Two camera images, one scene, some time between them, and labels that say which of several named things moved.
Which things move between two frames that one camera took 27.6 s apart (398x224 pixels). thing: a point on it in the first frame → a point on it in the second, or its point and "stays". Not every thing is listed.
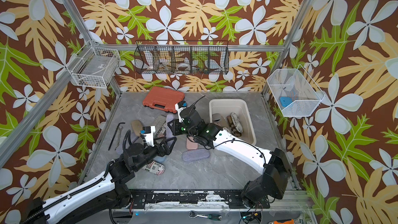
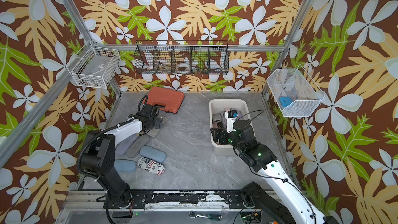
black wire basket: (177, 57) stays
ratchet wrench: (193, 214) stays
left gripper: (165, 150) → (159, 124)
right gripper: (176, 124) → (225, 133)
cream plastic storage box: (226, 107) stays
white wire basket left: (94, 67) stays
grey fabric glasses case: (216, 118) stays
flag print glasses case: (155, 168) stays
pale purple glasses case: (169, 133) → (224, 119)
